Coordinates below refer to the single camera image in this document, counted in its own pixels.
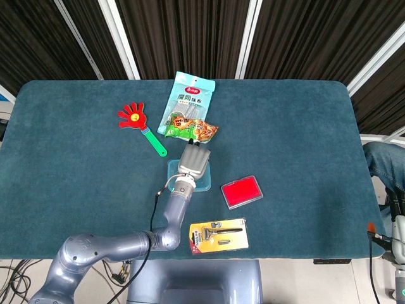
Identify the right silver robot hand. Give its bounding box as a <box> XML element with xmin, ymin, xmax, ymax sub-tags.
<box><xmin>366</xmin><ymin>186</ymin><xmax>405</xmax><ymax>263</ymax></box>

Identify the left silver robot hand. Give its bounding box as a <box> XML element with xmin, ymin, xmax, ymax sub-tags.
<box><xmin>178</xmin><ymin>137</ymin><xmax>212</xmax><ymax>181</ymax></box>

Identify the blue translucent container lid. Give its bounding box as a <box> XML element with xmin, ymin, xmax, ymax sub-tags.
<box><xmin>166</xmin><ymin>159</ymin><xmax>212</xmax><ymax>193</ymax></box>

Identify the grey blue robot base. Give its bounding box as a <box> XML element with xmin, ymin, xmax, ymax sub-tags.
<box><xmin>126</xmin><ymin>259</ymin><xmax>263</xmax><ymax>304</ymax></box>

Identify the green orange snack packet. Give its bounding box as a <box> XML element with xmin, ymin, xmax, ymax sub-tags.
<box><xmin>164</xmin><ymin>115</ymin><xmax>220</xmax><ymax>144</ymax></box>

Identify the red ink pad case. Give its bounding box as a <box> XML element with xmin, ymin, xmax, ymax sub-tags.
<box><xmin>220</xmin><ymin>175</ymin><xmax>265</xmax><ymax>210</ymax></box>

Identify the light blue cloth package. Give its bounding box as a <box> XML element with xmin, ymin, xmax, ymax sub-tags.
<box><xmin>157</xmin><ymin>71</ymin><xmax>216</xmax><ymax>136</ymax></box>

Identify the black table control panel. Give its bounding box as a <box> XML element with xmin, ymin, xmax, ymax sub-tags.
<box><xmin>313</xmin><ymin>258</ymin><xmax>352</xmax><ymax>265</ymax></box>

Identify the red hand clapper toy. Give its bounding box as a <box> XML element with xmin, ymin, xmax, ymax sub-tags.
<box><xmin>117</xmin><ymin>101</ymin><xmax>168</xmax><ymax>158</ymax></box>

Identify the blue jeans leg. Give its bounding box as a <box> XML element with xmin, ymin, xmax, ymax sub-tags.
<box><xmin>363</xmin><ymin>141</ymin><xmax>405</xmax><ymax>194</ymax></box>

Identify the yellow razor blister pack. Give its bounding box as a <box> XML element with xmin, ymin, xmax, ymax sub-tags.
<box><xmin>189</xmin><ymin>217</ymin><xmax>249</xmax><ymax>256</ymax></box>

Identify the teal table cloth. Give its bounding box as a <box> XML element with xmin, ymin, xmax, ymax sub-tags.
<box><xmin>0</xmin><ymin>79</ymin><xmax>385</xmax><ymax>260</ymax></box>

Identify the dark pleated curtain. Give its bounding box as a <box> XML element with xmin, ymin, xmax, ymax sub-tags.
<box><xmin>0</xmin><ymin>0</ymin><xmax>405</xmax><ymax>136</ymax></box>

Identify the black right hand cable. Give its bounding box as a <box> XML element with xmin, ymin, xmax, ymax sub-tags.
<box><xmin>366</xmin><ymin>233</ymin><xmax>380</xmax><ymax>304</ymax></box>

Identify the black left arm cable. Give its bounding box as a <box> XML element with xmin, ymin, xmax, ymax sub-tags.
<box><xmin>106</xmin><ymin>174</ymin><xmax>189</xmax><ymax>304</ymax></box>

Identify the thin white frame post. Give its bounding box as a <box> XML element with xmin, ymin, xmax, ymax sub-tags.
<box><xmin>53</xmin><ymin>0</ymin><xmax>104</xmax><ymax>80</ymax></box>

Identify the black floor cable bundle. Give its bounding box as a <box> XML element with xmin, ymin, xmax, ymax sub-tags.
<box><xmin>0</xmin><ymin>259</ymin><xmax>42</xmax><ymax>304</ymax></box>

